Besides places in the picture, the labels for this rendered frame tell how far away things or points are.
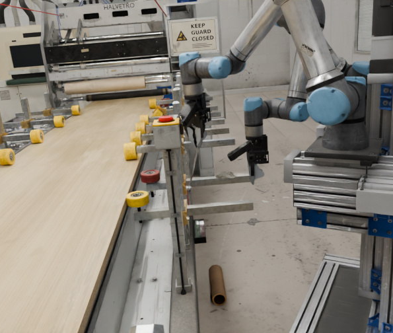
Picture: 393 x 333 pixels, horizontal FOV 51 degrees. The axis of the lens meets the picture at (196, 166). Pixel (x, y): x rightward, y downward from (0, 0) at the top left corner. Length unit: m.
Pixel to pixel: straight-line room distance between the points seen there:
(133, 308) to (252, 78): 9.49
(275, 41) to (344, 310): 9.08
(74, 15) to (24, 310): 3.82
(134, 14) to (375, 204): 3.54
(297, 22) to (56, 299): 0.98
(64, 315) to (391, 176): 1.03
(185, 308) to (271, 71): 9.69
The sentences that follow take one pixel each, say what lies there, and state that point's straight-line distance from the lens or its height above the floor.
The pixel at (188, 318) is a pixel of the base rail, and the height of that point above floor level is 0.70.
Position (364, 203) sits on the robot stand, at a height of 0.91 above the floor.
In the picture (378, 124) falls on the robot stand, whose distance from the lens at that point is 1.65.
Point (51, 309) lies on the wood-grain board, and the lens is 0.98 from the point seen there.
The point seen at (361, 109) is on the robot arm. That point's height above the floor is 1.17.
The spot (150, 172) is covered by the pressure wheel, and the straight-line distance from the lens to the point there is 1.72.
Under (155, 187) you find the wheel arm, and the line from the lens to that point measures 1.73.
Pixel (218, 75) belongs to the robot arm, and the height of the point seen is 1.30.
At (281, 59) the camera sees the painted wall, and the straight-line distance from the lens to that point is 10.71.
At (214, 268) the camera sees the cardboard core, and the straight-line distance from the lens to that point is 2.58.
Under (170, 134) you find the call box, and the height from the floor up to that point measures 1.19.
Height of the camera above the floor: 1.43
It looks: 17 degrees down
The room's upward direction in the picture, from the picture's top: 5 degrees counter-clockwise
